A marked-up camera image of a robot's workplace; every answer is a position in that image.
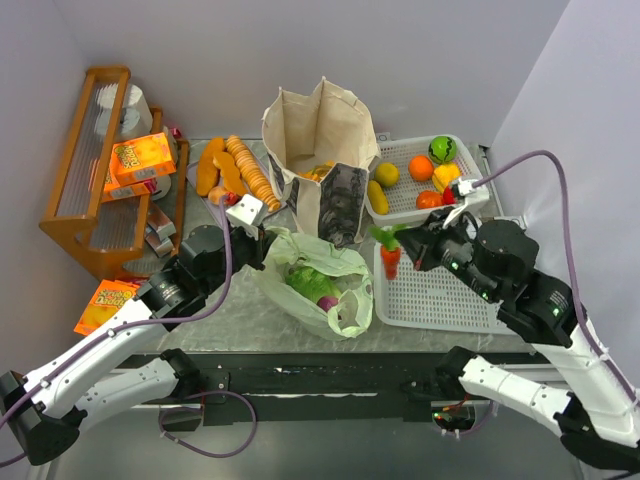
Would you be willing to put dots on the orange box on floor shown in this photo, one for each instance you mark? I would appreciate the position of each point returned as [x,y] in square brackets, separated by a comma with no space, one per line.
[106,301]

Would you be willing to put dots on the wooden shelf rack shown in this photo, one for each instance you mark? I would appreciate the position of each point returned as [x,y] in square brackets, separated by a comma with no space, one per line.
[106,239]

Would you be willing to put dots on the yellow bell pepper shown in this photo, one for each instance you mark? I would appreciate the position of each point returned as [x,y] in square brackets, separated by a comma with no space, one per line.
[444,174]

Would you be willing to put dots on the back white perforated basket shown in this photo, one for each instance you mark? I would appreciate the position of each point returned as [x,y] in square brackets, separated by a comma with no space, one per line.
[401,197]

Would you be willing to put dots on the yellow mango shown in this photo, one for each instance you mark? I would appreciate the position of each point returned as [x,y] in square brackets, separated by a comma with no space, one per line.
[377,198]

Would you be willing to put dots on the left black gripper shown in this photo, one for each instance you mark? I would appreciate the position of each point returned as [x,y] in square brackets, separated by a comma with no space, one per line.
[256,245]

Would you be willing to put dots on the napa cabbage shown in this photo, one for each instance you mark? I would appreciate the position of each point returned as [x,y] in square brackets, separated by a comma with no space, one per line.
[311,284]

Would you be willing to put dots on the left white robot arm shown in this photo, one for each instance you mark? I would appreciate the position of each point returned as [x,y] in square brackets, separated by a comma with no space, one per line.
[49,408]

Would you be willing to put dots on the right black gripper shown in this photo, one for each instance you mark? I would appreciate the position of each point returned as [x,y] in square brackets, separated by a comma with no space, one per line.
[427,248]

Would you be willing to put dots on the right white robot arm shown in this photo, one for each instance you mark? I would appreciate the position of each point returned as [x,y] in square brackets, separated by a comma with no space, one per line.
[594,418]

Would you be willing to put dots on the purple onion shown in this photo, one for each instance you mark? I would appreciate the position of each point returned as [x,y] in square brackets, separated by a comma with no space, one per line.
[326,303]

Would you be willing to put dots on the orange cracker box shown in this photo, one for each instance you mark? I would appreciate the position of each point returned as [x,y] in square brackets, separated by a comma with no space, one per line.
[141,159]
[114,191]

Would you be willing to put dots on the long bread loaf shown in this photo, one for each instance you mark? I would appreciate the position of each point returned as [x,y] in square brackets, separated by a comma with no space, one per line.
[207,174]

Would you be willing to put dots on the round bread bun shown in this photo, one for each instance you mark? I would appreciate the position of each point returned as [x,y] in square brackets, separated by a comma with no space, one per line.
[219,195]

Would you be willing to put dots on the red apple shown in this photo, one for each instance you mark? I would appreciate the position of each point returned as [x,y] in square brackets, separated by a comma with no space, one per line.
[448,197]

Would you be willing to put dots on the front white perforated basket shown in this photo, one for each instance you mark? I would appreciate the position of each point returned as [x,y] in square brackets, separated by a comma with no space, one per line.
[433,300]

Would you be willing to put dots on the purple tray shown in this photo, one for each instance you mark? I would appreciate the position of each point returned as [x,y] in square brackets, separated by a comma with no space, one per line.
[214,210]

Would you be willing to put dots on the orange gummy snack bag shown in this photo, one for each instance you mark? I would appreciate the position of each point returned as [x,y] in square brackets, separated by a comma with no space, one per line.
[318,172]

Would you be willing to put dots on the row of round crackers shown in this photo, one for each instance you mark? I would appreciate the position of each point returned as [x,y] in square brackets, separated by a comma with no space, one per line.
[251,173]

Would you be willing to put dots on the orange carrot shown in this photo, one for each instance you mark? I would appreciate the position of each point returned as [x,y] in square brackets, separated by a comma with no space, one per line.
[390,250]

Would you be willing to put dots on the orange fruit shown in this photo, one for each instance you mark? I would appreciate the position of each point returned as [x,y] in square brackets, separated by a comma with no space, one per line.
[421,168]

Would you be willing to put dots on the red tomato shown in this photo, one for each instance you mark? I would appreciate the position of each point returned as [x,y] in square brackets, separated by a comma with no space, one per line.
[429,199]

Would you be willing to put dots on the beige canvas tote bag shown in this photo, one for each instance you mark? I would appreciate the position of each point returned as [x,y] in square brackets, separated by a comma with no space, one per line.
[302,131]

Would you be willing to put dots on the green watermelon ball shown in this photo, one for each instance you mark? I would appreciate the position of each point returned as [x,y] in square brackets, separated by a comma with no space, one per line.
[442,149]

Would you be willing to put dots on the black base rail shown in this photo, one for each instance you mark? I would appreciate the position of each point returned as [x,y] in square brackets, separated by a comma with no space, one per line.
[316,386]

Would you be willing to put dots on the white perforated basket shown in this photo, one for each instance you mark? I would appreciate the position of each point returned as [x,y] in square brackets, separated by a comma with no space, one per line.
[433,300]
[401,197]

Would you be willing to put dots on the green plastic grocery bag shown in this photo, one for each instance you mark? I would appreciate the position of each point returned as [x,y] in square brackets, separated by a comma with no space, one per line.
[353,314]

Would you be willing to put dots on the yellow lemon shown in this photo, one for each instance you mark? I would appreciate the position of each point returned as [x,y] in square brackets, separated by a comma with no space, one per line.
[386,175]

